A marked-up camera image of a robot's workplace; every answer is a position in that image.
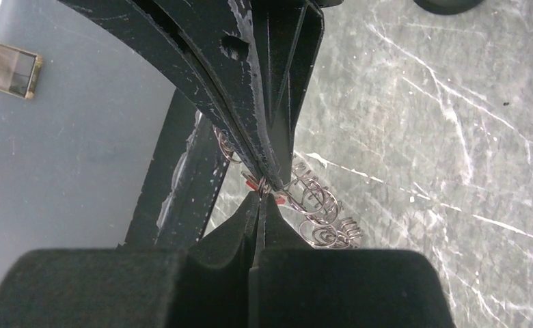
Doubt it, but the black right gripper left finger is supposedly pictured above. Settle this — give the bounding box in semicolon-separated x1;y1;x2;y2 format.
0;192;260;327

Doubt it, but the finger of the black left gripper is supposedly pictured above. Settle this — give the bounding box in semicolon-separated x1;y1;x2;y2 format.
230;1;325;188
66;1;276;186

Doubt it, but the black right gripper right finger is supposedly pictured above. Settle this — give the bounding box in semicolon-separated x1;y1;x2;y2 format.
250;195;454;327

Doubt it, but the metal disc with keyrings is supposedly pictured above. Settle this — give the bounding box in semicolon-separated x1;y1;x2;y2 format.
213;126;364;250

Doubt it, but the red tag key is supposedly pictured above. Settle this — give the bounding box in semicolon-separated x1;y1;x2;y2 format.
241;171;286;205

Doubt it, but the black short microphone stand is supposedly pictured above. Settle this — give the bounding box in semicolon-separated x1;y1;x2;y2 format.
413;0;483;16

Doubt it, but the small framed floor panel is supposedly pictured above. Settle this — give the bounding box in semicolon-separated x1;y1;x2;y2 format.
0;43;44;100

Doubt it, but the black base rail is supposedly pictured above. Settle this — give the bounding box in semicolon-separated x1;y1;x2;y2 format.
118;91;228;249

